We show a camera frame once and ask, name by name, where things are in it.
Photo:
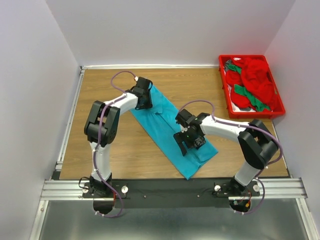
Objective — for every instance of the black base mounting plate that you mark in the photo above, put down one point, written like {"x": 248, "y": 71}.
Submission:
{"x": 167, "y": 193}

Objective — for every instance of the aluminium frame rail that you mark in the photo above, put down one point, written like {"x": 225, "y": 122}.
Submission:
{"x": 148, "y": 156}

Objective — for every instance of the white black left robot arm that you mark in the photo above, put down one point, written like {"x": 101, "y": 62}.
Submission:
{"x": 101, "y": 128}

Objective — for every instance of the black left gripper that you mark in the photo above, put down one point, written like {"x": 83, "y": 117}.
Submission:
{"x": 149, "y": 104}

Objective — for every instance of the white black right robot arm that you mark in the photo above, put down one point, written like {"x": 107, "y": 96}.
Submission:
{"x": 258, "y": 145}

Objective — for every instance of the red plastic bin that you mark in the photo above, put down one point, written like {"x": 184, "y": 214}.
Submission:
{"x": 279, "y": 111}

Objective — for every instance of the green t-shirt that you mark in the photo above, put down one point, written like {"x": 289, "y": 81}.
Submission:
{"x": 242, "y": 100}

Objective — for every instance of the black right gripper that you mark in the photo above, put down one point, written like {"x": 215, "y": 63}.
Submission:
{"x": 179, "y": 137}

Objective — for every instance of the grey garment in bin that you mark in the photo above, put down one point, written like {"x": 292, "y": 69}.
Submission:
{"x": 226, "y": 65}

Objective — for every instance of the red t-shirt pile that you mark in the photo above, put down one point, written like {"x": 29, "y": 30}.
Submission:
{"x": 254, "y": 75}

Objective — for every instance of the teal t-shirt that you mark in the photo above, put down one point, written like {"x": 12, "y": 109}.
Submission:
{"x": 160, "y": 124}

